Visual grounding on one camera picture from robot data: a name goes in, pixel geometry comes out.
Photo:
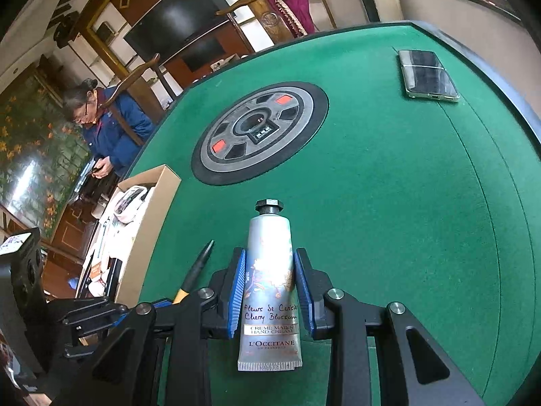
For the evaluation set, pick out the purple fringed cloth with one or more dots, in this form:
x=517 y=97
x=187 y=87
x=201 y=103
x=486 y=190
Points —
x=296 y=8

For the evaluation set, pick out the black television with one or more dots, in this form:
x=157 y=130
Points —
x=177 y=12

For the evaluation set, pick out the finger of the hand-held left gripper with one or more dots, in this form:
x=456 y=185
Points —
x=93 y=311
x=80 y=350

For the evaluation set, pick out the yellow tool with black grip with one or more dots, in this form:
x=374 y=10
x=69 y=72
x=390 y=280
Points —
x=196 y=266

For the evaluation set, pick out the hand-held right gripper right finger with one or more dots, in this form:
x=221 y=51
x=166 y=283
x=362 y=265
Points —
x=304 y=296

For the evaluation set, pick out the round table centre panel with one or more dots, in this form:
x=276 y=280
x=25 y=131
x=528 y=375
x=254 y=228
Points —
x=304 y=110

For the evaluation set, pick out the smartphone with clear case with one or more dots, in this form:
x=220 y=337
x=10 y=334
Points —
x=431 y=82

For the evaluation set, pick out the long black case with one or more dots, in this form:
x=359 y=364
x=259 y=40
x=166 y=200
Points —
x=113 y=279

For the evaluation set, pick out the wooden chair with round carving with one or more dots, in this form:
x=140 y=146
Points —
x=270 y=21

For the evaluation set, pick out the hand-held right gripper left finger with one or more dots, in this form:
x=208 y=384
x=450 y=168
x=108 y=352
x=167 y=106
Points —
x=236 y=296

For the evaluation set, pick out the wooden television cabinet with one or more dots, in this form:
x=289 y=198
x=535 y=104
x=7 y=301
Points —
x=239 y=42

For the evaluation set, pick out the silver hand cream tube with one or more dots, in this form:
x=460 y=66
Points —
x=268 y=262

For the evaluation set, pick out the floral wall painting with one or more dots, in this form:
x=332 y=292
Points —
x=34 y=156

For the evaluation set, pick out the cardboard box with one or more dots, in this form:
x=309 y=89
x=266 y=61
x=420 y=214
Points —
x=156 y=220

